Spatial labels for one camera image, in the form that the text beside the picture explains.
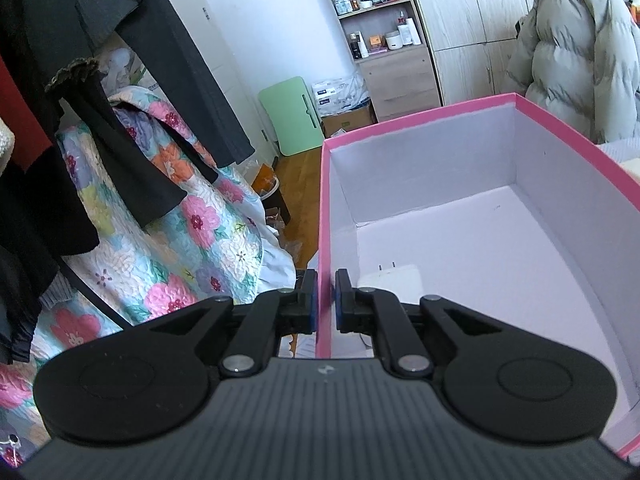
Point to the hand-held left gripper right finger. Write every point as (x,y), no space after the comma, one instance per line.
(340,305)

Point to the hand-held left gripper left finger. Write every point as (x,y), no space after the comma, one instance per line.
(311,305)

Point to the white power adapter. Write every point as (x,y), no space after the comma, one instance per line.
(395,277)

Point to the pink cardboard box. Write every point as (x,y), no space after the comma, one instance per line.
(500,270)

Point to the floral quilt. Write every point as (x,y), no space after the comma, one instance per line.
(210,240)

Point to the waste bin with orange bag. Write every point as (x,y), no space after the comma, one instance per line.
(265,180)

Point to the brown cardboard box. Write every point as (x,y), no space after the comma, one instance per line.
(347,122)

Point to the green folding table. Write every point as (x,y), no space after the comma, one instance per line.
(287,115)

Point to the wooden shelf unit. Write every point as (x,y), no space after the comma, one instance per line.
(400,80)

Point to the black ruffled-cuff garment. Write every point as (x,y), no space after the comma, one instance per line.
(115,150)

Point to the black bottle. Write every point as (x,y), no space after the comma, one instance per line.
(355,47)

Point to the white jar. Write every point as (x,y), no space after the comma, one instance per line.
(393,41)

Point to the white bottle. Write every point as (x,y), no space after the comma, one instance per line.
(411,32)

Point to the black hanging garment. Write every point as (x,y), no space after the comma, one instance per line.
(30,230)

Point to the white door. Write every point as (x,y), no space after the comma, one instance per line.
(200,25)

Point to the dark grey hanging shirt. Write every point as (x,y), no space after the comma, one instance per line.
(165,35)

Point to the white striped bedsheet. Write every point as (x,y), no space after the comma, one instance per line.
(622,160)

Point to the light wooden wardrobe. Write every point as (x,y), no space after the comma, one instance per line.
(470,10)

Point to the grey puffer jacket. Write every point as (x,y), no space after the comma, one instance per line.
(565,60)

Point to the red cloth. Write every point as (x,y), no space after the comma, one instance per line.
(20,110)

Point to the white goose plush toy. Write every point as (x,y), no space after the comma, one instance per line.
(635,0)

